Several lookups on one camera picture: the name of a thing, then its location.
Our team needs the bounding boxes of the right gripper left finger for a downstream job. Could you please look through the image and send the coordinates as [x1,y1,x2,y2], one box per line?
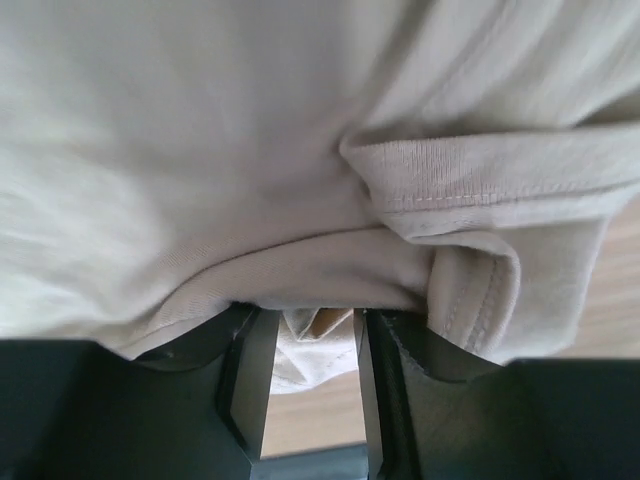
[1,305,278,479]

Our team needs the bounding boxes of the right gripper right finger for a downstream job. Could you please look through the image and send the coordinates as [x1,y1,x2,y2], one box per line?
[354,309,639,479]

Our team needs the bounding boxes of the beige t shirt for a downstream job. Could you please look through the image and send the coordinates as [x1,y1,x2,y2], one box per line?
[1,1,639,393]

